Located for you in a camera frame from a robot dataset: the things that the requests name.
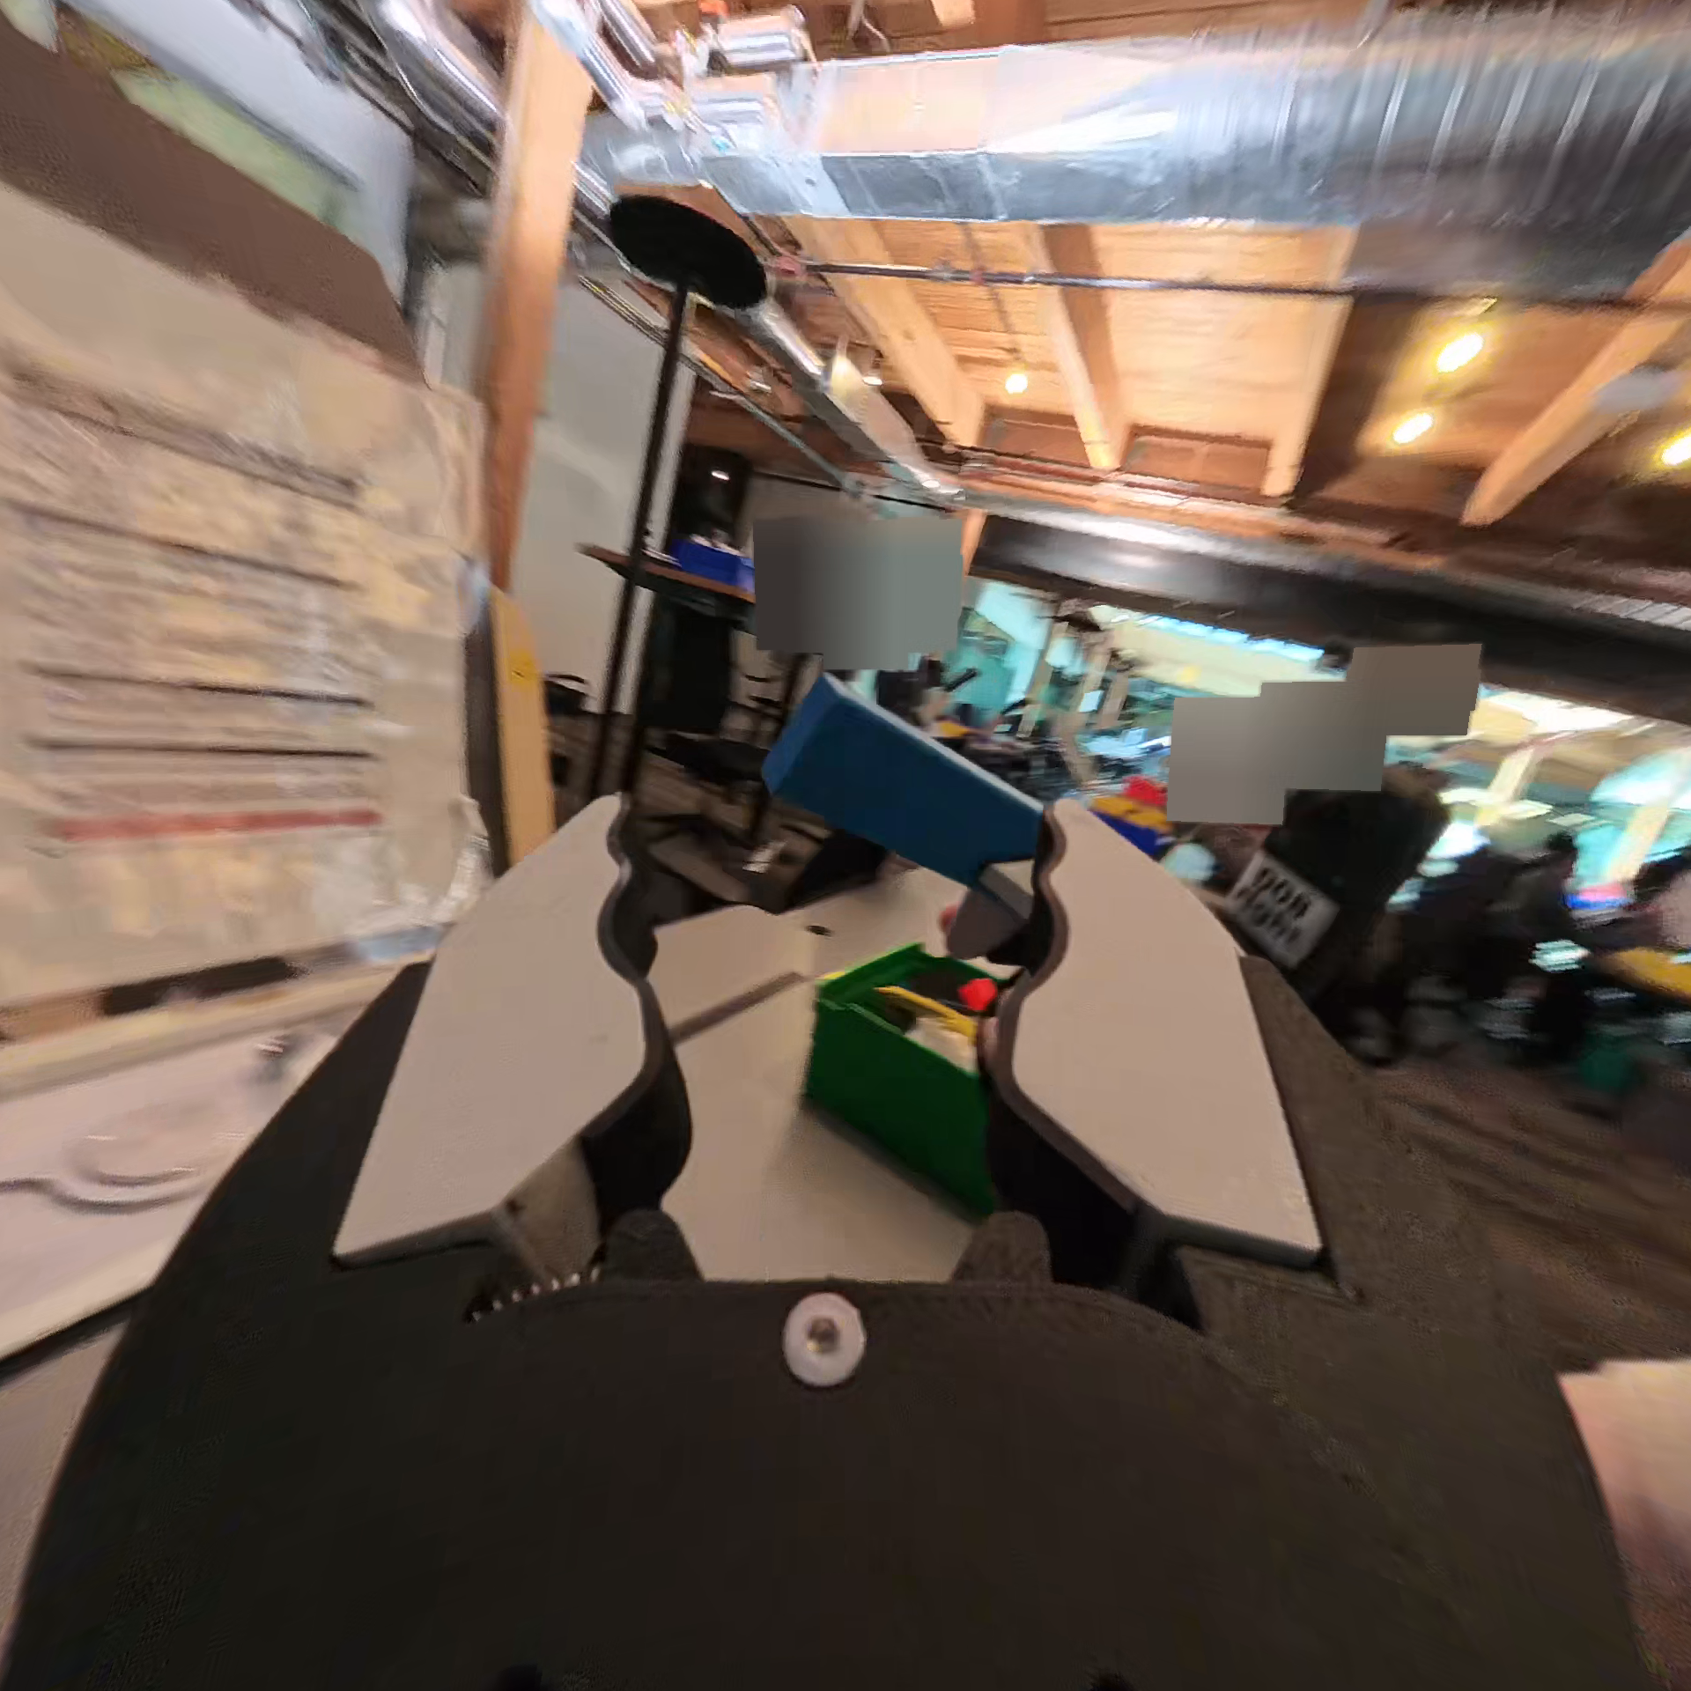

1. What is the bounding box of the black pole stand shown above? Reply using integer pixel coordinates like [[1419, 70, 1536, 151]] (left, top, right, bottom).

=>
[[582, 196, 771, 808]]

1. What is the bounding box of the wooden post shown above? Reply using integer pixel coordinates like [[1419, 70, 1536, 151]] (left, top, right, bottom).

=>
[[478, 14, 596, 596]]

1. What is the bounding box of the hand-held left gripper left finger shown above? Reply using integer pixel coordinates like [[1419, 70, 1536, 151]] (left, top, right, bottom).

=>
[[331, 795, 692, 1291]]

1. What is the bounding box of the silver air duct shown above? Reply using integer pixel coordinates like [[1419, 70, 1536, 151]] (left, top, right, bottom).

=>
[[578, 7, 1691, 308]]

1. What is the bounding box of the yellow item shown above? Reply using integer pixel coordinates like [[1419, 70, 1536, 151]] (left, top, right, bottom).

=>
[[875, 985, 983, 1042]]

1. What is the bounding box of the wooden high table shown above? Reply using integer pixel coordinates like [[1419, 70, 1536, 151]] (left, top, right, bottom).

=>
[[578, 536, 759, 612]]

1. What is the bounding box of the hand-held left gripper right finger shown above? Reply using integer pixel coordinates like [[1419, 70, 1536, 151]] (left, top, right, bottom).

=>
[[983, 799, 1325, 1291]]

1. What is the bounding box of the plastic-covered paper sheet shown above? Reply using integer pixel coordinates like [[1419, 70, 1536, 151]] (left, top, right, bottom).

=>
[[0, 186, 493, 1009]]

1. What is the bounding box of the green plastic bin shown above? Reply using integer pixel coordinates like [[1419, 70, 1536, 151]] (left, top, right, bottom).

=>
[[803, 944, 1000, 1219]]

